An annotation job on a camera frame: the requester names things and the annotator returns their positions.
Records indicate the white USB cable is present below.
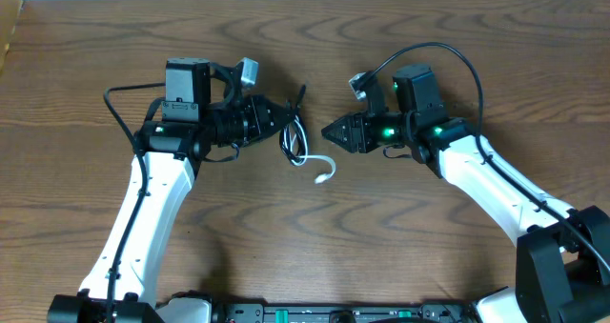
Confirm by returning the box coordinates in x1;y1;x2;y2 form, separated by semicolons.
284;115;337;185

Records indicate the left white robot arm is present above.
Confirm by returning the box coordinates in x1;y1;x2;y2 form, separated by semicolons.
47;57;295;322

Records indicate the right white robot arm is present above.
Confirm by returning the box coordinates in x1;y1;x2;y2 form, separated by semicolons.
321;64;609;322

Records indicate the left black camera cable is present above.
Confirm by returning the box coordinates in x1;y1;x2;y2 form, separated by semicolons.
102;82;167;323

